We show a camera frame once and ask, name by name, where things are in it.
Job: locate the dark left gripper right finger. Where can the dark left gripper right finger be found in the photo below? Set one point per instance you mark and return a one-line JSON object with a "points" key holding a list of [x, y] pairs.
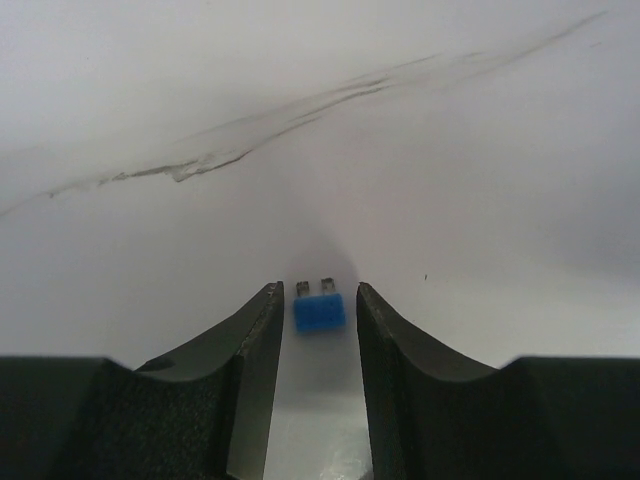
{"points": [[434, 413]]}

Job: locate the blue blade fuse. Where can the blue blade fuse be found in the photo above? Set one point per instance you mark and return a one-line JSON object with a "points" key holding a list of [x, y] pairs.
{"points": [[313, 313]]}

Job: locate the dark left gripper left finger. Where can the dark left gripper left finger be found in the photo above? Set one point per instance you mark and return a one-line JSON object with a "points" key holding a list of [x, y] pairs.
{"points": [[199, 411]]}

